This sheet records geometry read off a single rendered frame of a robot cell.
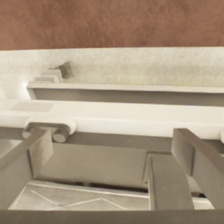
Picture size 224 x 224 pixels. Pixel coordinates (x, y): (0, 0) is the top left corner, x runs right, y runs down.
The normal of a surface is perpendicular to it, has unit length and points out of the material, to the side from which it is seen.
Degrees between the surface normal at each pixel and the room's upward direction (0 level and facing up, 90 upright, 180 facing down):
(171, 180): 90
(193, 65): 0
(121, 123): 0
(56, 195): 90
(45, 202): 90
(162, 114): 90
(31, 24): 0
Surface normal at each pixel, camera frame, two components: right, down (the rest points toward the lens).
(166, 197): -0.04, -0.78
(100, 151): -0.12, 0.62
